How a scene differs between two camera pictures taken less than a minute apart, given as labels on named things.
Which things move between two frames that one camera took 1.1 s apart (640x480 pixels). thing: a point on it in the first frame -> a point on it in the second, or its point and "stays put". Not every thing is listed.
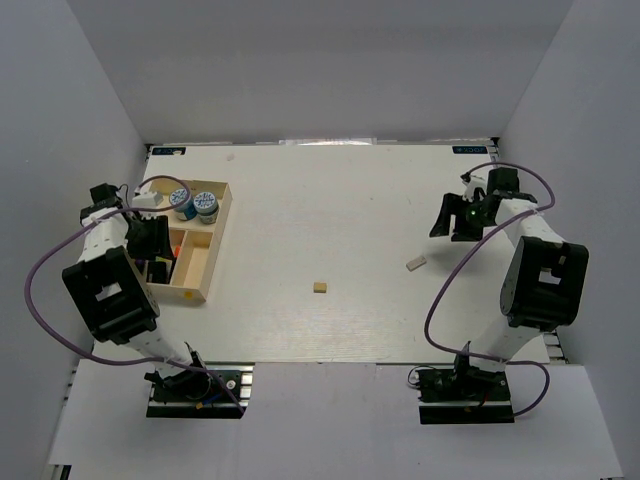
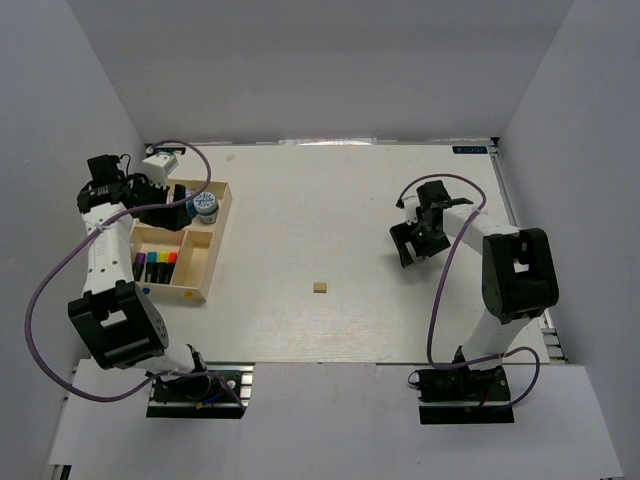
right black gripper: x=454 y=204 -> x=404 y=233
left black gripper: x=159 y=245 -> x=172 y=218
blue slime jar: x=206 y=206 stays put
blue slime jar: x=186 y=211 stays put
